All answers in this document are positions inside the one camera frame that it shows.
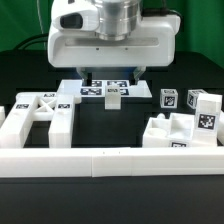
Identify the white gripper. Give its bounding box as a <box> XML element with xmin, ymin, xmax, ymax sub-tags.
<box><xmin>48</xmin><ymin>0</ymin><xmax>181</xmax><ymax>86</ymax></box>

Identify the white chair seat part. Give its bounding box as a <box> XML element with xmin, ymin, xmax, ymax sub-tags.
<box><xmin>141</xmin><ymin>112</ymin><xmax>224</xmax><ymax>149</ymax></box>

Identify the white U-shaped obstacle fence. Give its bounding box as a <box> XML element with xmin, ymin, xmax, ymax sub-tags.
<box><xmin>0</xmin><ymin>105</ymin><xmax>224</xmax><ymax>178</ymax></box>

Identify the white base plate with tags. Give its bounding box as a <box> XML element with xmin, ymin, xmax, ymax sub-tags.
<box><xmin>57</xmin><ymin>80</ymin><xmax>152</xmax><ymax>98</ymax></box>

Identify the white chair back frame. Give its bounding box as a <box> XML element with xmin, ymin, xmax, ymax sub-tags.
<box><xmin>0</xmin><ymin>92</ymin><xmax>82</xmax><ymax>149</ymax></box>

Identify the black cable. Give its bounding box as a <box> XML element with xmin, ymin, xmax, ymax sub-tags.
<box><xmin>13</xmin><ymin>32</ymin><xmax>51</xmax><ymax>52</ymax></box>

